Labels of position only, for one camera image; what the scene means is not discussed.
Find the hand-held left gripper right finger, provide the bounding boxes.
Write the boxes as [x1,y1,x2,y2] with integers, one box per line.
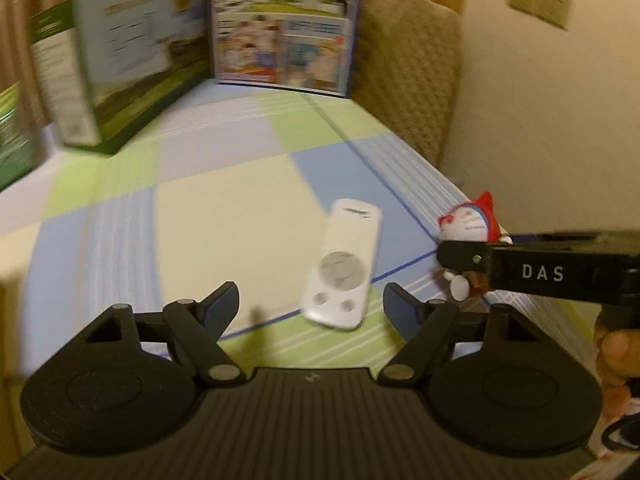
[377,282,543,386]

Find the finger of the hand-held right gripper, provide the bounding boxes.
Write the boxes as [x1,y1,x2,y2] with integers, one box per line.
[436,237,493,278]

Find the green milk carton box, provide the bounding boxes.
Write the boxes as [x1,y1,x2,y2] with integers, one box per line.
[27,0,211,156]

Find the blue milk carton box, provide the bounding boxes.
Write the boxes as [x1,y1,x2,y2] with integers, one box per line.
[209,0,368,97]

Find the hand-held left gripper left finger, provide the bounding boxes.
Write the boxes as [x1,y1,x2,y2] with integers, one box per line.
[85,281,247,388]

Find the white remote control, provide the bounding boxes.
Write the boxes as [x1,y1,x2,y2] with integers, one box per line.
[299,198,383,331]

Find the green shrink-wrapped pack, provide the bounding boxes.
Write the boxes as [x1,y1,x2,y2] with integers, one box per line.
[0,80,43,191]

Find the quilted chair back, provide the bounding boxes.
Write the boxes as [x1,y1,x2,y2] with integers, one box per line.
[352,0,463,168]

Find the blue cat figurine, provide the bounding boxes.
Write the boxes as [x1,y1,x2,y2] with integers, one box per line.
[436,190,513,303]

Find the person's right hand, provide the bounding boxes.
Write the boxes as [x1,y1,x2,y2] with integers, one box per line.
[595,329,640,426]

